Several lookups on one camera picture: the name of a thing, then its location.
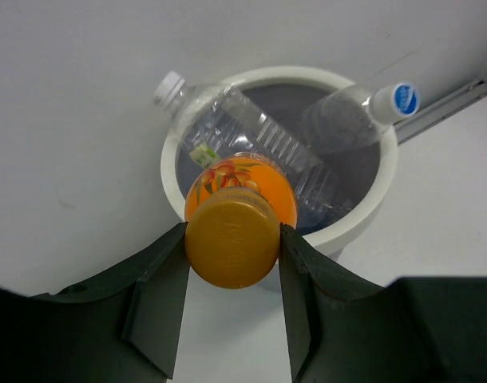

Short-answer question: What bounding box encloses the grey plastic waste bin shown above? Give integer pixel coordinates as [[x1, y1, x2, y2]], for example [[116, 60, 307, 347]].
[[160, 65, 399, 294]]

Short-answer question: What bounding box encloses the aluminium frame rail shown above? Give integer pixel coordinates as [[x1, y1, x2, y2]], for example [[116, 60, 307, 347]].
[[395, 80, 487, 145]]

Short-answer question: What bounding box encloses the small orange bottle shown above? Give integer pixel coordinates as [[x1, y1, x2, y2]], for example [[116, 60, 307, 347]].
[[184, 152, 298, 290]]

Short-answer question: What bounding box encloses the clear bottle cream label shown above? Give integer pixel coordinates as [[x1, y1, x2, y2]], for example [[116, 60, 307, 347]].
[[154, 71, 354, 229]]

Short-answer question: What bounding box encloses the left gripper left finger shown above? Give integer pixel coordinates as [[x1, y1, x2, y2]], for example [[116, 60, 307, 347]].
[[0, 223, 190, 382]]

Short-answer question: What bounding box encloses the clear bottle blue-white cap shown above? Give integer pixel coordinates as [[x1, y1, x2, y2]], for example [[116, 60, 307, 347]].
[[301, 82, 422, 155]]

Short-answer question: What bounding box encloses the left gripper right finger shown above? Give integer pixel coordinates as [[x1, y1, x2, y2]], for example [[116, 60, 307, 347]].
[[279, 225, 487, 382]]

